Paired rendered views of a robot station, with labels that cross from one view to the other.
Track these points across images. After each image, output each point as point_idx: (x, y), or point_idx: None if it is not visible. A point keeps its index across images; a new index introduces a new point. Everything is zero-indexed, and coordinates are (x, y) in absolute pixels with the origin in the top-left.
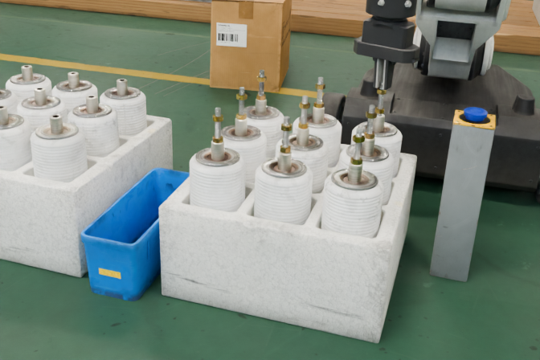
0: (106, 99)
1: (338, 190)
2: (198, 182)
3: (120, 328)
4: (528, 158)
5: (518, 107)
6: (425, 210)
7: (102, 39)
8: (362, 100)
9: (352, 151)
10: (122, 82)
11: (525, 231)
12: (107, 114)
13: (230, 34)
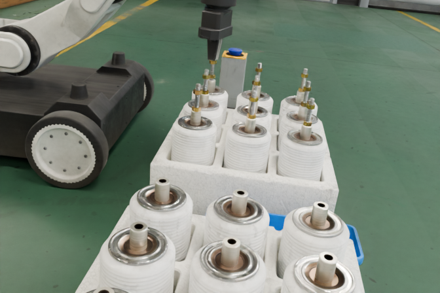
0: (184, 208)
1: (315, 107)
2: (323, 157)
3: (373, 276)
4: (142, 87)
5: (122, 60)
6: (148, 149)
7: None
8: (93, 101)
9: (258, 98)
10: (169, 180)
11: (169, 124)
12: None
13: None
